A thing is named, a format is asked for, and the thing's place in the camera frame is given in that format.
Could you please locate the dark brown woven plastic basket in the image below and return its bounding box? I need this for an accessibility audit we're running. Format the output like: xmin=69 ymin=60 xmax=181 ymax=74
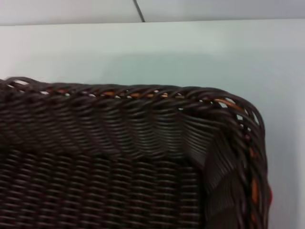
xmin=0 ymin=76 xmax=272 ymax=229

